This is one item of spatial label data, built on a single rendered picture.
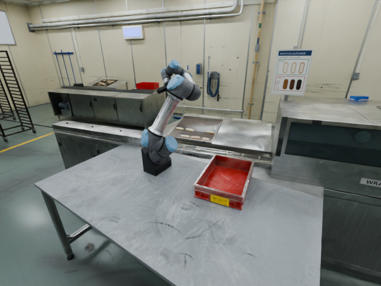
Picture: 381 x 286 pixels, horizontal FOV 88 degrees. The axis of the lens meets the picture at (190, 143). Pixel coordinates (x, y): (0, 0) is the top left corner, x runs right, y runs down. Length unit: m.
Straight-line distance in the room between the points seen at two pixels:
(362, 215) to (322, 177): 0.39
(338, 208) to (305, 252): 0.70
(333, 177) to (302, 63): 1.22
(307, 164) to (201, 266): 0.99
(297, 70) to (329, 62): 3.07
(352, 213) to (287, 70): 1.42
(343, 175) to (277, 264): 0.83
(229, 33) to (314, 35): 1.79
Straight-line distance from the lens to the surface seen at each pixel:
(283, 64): 2.39
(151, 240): 1.13
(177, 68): 1.69
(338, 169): 1.64
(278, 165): 1.58
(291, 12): 5.08
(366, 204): 1.83
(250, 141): 1.99
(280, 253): 1.15
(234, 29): 5.42
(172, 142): 1.42
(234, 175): 1.59
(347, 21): 5.50
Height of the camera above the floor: 1.68
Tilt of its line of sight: 24 degrees down
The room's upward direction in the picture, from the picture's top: straight up
